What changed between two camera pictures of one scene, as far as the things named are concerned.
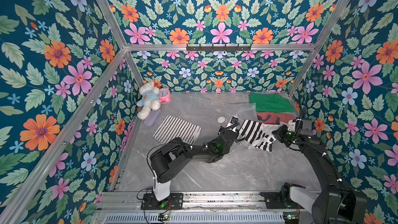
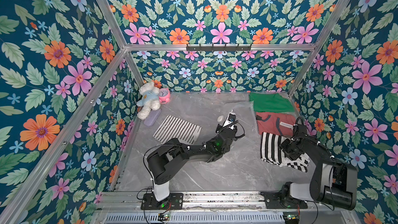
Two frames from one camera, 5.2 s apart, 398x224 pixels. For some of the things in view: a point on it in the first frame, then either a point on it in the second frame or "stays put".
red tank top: x=275 y=117 stays put
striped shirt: x=173 y=127 stays put
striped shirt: x=260 y=135 → x=270 y=152
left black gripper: x=233 y=135 stays put
